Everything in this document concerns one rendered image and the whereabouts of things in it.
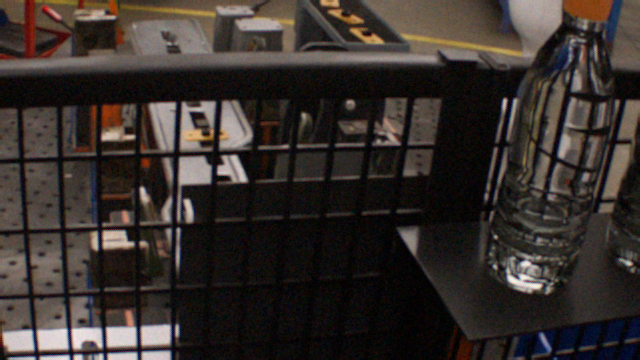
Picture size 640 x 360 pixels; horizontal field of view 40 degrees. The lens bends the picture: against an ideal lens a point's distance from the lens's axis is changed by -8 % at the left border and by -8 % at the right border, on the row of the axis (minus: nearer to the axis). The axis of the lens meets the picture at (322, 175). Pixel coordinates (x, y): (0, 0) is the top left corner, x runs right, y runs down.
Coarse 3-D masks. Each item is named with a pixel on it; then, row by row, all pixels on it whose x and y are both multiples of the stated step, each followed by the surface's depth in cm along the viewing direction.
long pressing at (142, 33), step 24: (144, 24) 227; (168, 24) 228; (192, 24) 230; (144, 48) 211; (192, 48) 214; (168, 120) 177; (240, 120) 179; (168, 144) 168; (192, 144) 169; (240, 144) 170; (168, 168) 160; (192, 168) 160; (240, 168) 162; (168, 216) 146; (168, 240) 140
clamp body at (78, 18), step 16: (80, 16) 211; (96, 16) 211; (112, 16) 212; (80, 32) 211; (96, 32) 213; (112, 32) 214; (80, 48) 213; (96, 48) 215; (112, 48) 216; (80, 112) 222; (80, 128) 223; (80, 144) 225
